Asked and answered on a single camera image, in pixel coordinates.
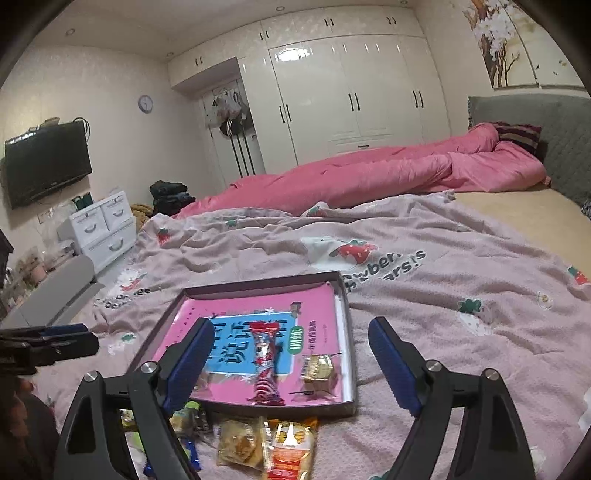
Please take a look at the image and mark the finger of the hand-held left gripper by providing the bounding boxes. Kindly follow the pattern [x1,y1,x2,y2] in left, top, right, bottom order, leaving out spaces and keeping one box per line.
[0,324,90,341]
[0,332,100,376]

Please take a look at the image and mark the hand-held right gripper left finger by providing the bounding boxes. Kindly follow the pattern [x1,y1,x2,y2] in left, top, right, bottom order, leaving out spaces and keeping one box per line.
[55,316,215,480]

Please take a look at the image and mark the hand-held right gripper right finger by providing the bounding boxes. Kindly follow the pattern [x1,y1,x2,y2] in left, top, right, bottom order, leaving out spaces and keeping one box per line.
[368,316,539,480]

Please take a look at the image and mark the green chips packet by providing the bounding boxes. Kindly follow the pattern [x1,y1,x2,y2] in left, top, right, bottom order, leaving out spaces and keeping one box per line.
[168,401,204,435]

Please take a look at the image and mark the red stick snack packet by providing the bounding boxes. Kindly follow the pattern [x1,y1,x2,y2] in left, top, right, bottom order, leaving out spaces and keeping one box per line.
[247,320,287,407]

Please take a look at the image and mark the small gold candy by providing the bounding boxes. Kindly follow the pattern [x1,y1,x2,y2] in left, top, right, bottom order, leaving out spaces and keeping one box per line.
[288,353,345,398]

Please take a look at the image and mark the clear biscuit packet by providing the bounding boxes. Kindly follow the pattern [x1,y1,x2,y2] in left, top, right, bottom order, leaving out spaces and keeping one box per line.
[217,418,263,469]

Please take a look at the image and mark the blue cookie packet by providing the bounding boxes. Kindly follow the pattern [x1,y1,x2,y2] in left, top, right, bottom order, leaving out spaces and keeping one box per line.
[143,436,205,478]

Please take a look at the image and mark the dark shallow cardboard box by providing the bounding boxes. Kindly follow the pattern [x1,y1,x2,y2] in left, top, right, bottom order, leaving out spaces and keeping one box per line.
[126,271,356,418]

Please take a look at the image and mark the orange biscuit packet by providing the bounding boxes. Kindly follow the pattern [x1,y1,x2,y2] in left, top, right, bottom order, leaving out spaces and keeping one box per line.
[265,418,319,480]

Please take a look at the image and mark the person's left forearm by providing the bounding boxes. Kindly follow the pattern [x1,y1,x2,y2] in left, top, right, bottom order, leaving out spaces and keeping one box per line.
[0,375,58,480]

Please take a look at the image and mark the cluttered shelf items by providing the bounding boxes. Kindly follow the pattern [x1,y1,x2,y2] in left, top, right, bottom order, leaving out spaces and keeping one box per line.
[0,244,47,319]

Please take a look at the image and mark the pink book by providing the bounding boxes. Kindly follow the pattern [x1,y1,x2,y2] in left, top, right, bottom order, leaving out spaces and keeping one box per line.
[152,286,352,407]

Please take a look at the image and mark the pink strawberry printed blanket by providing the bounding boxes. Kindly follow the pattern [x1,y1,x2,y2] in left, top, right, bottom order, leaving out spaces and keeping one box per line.
[32,191,591,480]

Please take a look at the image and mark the white drawer unit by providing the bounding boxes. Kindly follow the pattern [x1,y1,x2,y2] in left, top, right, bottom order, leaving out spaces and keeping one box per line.
[58,190,138,273]

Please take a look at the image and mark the brown plush blanket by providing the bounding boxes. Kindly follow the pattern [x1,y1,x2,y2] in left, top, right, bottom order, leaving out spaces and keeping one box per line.
[129,203,155,232]

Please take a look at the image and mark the dark clothes pile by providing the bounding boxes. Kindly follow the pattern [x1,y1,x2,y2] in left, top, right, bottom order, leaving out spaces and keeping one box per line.
[149,180,197,215]

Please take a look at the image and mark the pink duvet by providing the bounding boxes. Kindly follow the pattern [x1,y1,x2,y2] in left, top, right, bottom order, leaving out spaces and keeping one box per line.
[171,122,552,220]

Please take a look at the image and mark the beige bed sheet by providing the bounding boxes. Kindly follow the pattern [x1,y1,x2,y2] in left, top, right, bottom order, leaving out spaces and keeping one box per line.
[455,187,591,241]

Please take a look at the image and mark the black hanging hat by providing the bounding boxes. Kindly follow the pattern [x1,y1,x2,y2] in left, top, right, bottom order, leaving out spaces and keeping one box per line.
[219,115,252,138]

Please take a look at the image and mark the white hanging bag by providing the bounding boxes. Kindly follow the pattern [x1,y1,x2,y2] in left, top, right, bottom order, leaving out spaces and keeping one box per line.
[210,90,243,129]

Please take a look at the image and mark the dark striped pillow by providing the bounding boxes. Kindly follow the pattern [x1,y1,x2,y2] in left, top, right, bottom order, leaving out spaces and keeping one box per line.
[492,121,543,155]

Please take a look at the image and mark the white wardrobe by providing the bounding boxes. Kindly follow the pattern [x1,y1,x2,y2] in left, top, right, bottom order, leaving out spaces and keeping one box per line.
[167,4,452,178]

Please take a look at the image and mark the grey quilted headboard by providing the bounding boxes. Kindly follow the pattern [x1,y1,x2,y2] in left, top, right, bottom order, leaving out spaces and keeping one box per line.
[467,95,591,213]

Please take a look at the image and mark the black wall television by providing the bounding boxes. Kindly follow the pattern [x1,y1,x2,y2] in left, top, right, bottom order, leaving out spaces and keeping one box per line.
[4,121,93,209]

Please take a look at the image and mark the dark hanging straps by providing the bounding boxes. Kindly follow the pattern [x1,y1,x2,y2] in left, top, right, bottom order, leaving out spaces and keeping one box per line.
[226,134,254,177]

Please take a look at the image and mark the tree wall painting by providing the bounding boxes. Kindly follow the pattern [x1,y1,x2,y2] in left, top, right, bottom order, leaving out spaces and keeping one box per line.
[462,0,591,89]

